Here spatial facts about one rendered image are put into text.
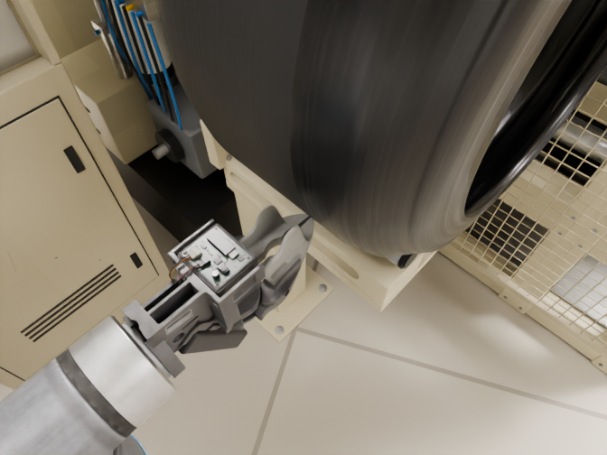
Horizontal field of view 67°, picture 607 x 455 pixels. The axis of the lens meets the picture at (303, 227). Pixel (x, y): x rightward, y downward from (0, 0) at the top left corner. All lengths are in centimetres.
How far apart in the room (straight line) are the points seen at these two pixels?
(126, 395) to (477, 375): 131
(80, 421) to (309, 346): 118
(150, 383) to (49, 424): 7
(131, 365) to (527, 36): 36
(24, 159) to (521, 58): 94
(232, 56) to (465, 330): 139
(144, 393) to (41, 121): 74
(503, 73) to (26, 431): 40
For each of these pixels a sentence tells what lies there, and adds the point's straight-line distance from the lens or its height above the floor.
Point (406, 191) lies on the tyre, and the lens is 34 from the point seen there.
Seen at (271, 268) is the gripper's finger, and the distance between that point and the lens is 45.
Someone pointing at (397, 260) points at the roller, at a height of 91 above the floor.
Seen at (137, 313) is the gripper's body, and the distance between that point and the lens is 40.
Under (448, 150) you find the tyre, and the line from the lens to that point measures 31.
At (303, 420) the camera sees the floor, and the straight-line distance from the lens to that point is 147.
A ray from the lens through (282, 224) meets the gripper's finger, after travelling 49.
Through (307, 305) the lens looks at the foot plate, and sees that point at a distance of 157.
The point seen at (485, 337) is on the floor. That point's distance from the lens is 165.
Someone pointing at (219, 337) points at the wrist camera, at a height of 99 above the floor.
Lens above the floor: 144
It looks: 56 degrees down
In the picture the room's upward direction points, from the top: straight up
